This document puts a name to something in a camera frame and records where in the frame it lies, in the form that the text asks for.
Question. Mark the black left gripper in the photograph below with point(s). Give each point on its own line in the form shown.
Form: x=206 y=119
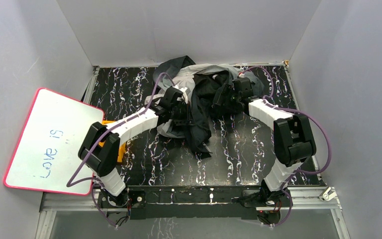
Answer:
x=180 y=121

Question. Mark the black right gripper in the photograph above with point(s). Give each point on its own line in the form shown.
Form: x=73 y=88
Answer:
x=227 y=103

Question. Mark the grey and black jacket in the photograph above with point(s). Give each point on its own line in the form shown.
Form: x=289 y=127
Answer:
x=203 y=81

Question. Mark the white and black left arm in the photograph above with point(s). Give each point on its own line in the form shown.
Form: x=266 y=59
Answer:
x=100 y=148

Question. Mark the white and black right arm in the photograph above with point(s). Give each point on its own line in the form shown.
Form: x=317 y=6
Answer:
x=293 y=140

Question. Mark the pink framed whiteboard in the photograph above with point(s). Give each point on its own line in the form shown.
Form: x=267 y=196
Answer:
x=46 y=155

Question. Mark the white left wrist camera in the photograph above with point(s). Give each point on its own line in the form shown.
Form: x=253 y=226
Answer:
x=183 y=91

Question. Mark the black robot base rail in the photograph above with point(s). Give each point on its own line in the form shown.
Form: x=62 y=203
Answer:
x=242 y=202

